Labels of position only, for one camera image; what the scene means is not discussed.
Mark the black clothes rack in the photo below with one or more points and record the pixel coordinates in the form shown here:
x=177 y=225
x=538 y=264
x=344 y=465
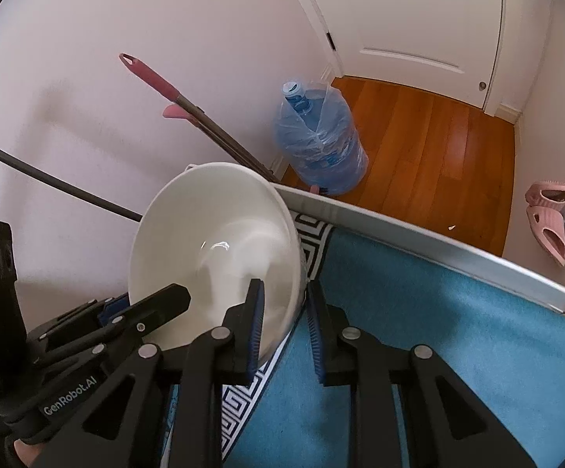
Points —
x=67 y=188

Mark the white door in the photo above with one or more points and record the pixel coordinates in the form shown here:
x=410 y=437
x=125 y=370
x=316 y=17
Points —
x=446 y=47

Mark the white bowl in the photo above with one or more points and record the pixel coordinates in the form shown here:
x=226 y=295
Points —
x=157 y=260

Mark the pink handled mop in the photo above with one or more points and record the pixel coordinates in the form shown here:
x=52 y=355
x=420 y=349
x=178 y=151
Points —
x=182 y=108

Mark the person's left hand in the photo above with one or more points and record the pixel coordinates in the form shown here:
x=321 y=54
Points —
x=27 y=453

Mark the blue water jug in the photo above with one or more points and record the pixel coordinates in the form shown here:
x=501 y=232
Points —
x=315 y=132

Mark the pink slippers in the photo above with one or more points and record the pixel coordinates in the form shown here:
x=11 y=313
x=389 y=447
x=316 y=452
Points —
x=546 y=201

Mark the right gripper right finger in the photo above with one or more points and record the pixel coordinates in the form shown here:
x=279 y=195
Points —
x=407 y=407

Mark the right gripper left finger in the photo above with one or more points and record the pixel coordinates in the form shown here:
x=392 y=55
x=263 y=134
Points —
x=163 y=408

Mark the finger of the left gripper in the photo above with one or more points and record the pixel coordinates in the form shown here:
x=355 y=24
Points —
x=139 y=319
x=86 y=318

